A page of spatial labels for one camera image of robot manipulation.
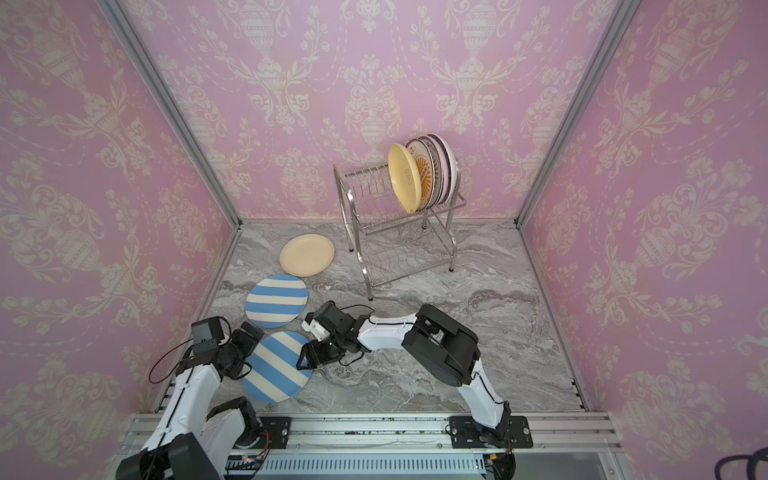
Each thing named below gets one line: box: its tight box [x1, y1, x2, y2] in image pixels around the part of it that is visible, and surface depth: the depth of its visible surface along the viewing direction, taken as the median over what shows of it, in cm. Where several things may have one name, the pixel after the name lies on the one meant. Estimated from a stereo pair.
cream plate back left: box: [279, 233, 335, 278], surface depth 110 cm
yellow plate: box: [388, 143, 422, 215], surface depth 79 cm
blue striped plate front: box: [243, 331, 312, 404], surface depth 85 cm
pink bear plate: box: [439, 137, 456, 207], surface depth 77 cm
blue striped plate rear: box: [245, 274, 309, 328], surface depth 102 cm
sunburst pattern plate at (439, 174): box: [417, 136, 445, 210], surface depth 76 cm
